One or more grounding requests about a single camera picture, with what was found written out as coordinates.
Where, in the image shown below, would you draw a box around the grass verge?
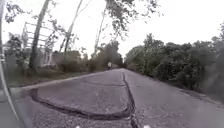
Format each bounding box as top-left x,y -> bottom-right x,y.
6,69 -> 101,88

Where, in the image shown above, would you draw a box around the dark bushes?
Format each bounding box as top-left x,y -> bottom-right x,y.
53,40 -> 124,74

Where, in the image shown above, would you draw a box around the tall bare tree trunk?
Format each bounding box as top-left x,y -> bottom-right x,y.
28,0 -> 51,71

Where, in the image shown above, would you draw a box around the row of green bushes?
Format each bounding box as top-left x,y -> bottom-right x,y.
123,23 -> 224,98

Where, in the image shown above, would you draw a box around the leaning tree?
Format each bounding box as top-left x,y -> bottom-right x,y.
93,0 -> 161,54
58,0 -> 84,54

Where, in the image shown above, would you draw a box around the grey asphalt road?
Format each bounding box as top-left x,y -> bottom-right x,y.
0,68 -> 224,128

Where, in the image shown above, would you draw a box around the pale frame building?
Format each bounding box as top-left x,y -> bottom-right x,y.
20,21 -> 57,67

